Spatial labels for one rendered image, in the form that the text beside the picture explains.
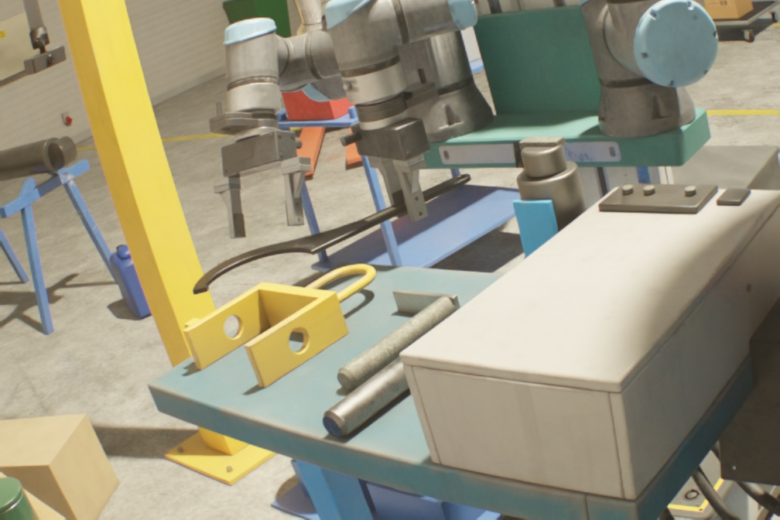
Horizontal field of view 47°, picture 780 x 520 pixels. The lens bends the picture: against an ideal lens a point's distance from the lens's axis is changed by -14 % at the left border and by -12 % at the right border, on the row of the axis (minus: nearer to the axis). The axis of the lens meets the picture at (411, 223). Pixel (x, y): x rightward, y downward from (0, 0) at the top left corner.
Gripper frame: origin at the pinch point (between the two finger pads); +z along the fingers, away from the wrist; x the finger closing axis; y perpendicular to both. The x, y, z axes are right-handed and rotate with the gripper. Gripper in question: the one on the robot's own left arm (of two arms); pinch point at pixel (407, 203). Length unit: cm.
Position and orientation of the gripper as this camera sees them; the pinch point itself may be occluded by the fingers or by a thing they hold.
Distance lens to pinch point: 155.5
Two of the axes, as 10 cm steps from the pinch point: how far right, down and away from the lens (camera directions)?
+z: 2.5, 9.2, 3.1
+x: 5.5, 1.2, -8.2
